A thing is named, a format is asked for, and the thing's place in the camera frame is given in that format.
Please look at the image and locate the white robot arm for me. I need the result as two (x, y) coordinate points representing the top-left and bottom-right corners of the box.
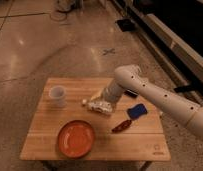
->
(91, 65), (203, 140)

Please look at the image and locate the wooden table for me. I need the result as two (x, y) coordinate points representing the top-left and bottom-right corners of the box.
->
(20, 78), (171, 161)

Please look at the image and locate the small black object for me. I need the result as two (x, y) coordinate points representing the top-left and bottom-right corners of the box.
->
(124, 90), (138, 98)

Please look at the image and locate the orange ceramic bowl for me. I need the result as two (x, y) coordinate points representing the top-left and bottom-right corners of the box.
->
(57, 120), (95, 158)

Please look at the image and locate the blue sponge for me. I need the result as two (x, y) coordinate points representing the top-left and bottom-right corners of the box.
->
(127, 104), (148, 120)

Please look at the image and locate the white ceramic cup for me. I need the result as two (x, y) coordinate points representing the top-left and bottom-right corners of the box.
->
(49, 86), (66, 107)

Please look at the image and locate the black floor plate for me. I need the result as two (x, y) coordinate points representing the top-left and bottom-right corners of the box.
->
(116, 19), (135, 32)

